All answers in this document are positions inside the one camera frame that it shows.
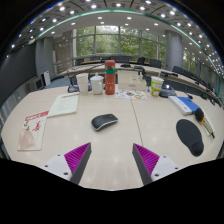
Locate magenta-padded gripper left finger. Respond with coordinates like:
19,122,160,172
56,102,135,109
42,142,92,185

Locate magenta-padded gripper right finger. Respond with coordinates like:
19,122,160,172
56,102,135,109
131,143,183,186

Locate black computer mouse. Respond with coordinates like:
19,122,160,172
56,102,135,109
90,113,119,132

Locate black mouse pad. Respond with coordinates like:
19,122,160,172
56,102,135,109
175,118,205,158

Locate red and white brochure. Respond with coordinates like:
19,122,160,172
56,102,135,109
17,110,50,152

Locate white booklet with red header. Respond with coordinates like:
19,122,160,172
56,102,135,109
47,92,80,118

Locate blue and white book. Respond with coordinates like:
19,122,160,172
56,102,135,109
168,95,201,116

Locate colourful sticker sheet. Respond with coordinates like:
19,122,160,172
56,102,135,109
115,89,148,101

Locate black conference microphone console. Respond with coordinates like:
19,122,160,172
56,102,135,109
158,84,177,99

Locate black gooseneck microphone base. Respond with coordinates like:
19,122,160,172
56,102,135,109
67,75,80,94

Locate green-printed paper cup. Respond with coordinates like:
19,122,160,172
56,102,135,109
150,76,165,98

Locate white lidded mug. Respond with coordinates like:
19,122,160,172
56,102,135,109
89,73,105,96

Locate white cardboard box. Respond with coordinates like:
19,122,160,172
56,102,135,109
117,69,148,92

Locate red thermos bottle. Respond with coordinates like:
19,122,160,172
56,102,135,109
104,59,117,96

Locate grey boxy monitor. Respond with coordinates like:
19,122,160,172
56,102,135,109
28,77,45,93

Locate dark office chairs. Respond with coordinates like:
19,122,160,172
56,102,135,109
74,55,222,101

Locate ceiling lights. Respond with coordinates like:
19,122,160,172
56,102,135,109
9,0,224,74

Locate black microphone with yellow ring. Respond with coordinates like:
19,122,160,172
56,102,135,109
194,107,216,139

